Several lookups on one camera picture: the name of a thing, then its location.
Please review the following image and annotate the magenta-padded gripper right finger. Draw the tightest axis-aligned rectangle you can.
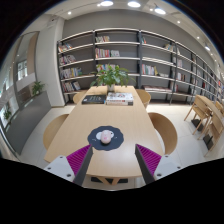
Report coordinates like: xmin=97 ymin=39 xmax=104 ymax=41
xmin=134 ymin=143 xmax=183 ymax=185

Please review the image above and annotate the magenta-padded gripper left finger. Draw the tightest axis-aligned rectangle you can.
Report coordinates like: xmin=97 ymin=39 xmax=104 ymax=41
xmin=43 ymin=144 xmax=94 ymax=187

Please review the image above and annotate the pink computer mouse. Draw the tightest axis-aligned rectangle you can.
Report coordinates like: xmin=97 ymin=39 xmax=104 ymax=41
xmin=100 ymin=129 xmax=113 ymax=145

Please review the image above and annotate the dark cloud-shaped mouse pad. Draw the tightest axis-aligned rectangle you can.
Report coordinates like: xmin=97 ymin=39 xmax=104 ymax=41
xmin=87 ymin=125 xmax=125 ymax=152

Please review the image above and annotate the small green floor plant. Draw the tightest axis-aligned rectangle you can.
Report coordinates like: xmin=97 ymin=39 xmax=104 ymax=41
xmin=3 ymin=109 xmax=13 ymax=123
xmin=30 ymin=80 xmax=46 ymax=97

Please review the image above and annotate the black book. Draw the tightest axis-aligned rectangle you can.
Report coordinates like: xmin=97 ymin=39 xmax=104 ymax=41
xmin=81 ymin=94 xmax=107 ymax=105

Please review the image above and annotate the book with red spine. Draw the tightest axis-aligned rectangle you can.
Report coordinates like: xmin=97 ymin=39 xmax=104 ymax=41
xmin=105 ymin=99 xmax=134 ymax=107

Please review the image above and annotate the white cover book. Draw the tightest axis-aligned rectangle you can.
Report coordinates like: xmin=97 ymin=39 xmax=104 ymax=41
xmin=105 ymin=92 xmax=134 ymax=103

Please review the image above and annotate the green potted plant white pot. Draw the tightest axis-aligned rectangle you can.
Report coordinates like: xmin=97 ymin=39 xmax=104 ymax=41
xmin=89 ymin=64 xmax=131 ymax=93

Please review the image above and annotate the grey bookshelf unit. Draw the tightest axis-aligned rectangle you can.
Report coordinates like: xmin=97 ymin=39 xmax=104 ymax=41
xmin=56 ymin=27 xmax=224 ymax=106

